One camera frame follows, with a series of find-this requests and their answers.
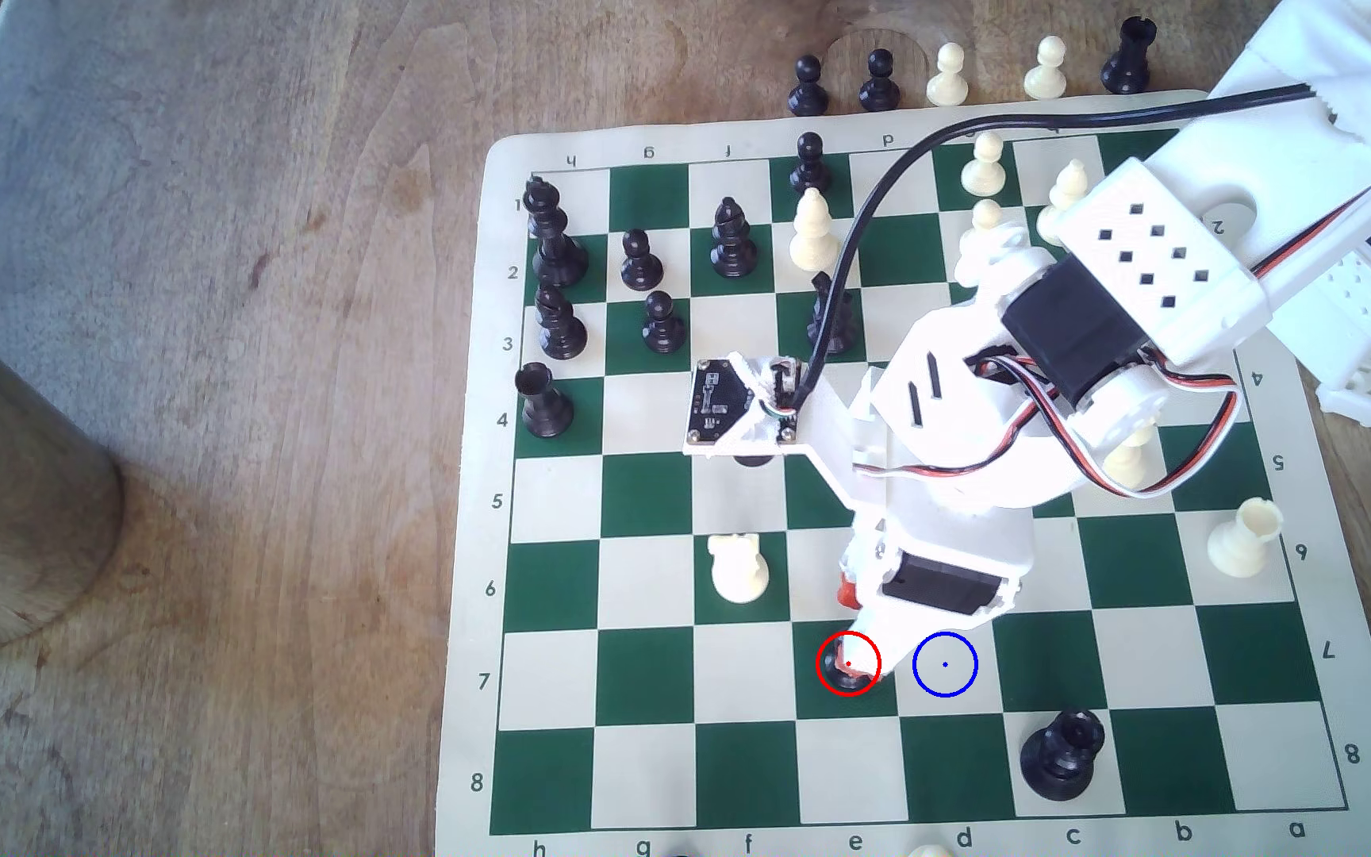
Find white rook on f6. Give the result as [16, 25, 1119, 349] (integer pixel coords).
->
[709, 532, 771, 605]

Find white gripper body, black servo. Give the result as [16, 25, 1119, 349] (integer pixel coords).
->
[838, 303, 1070, 632]

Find red white black servo wires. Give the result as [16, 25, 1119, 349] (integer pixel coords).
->
[971, 343, 1249, 499]

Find black bishop chess piece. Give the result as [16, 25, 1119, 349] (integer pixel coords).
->
[710, 198, 759, 280]

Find large black queen chess piece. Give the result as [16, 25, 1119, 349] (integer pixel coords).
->
[1019, 709, 1107, 801]

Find white pawn chess piece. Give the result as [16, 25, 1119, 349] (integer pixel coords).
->
[926, 43, 971, 107]
[957, 198, 1006, 257]
[1022, 36, 1069, 102]
[959, 131, 1008, 199]

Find white queen chess piece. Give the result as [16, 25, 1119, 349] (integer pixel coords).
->
[1102, 422, 1163, 492]

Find black bishop h3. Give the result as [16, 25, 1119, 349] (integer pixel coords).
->
[533, 286, 589, 361]

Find black king chess piece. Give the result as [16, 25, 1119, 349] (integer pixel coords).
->
[522, 176, 590, 288]

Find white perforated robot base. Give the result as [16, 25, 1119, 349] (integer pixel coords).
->
[1269, 202, 1371, 454]

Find white rook chess piece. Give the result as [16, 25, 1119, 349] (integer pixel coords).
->
[1207, 496, 1285, 580]

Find wooden cylinder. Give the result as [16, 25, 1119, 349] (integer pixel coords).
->
[0, 295, 125, 651]

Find black pawn chess piece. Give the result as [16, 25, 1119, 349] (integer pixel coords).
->
[641, 290, 688, 354]
[620, 229, 666, 292]
[788, 55, 830, 117]
[822, 638, 881, 697]
[789, 132, 833, 197]
[858, 48, 902, 112]

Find white bishop chess piece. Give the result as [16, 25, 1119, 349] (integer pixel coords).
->
[789, 186, 842, 274]
[1036, 158, 1093, 235]

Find black knight chess piece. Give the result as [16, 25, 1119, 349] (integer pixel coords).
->
[807, 271, 861, 356]

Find black camera cable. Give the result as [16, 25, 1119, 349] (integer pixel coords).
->
[786, 77, 1342, 418]

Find green and white chessboard mat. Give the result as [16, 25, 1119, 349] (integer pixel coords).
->
[436, 89, 1371, 857]

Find black camera board, white mount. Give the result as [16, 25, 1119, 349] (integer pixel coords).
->
[683, 352, 835, 461]

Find black rook chess piece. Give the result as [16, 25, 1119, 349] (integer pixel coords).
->
[1100, 15, 1156, 97]
[515, 364, 576, 438]

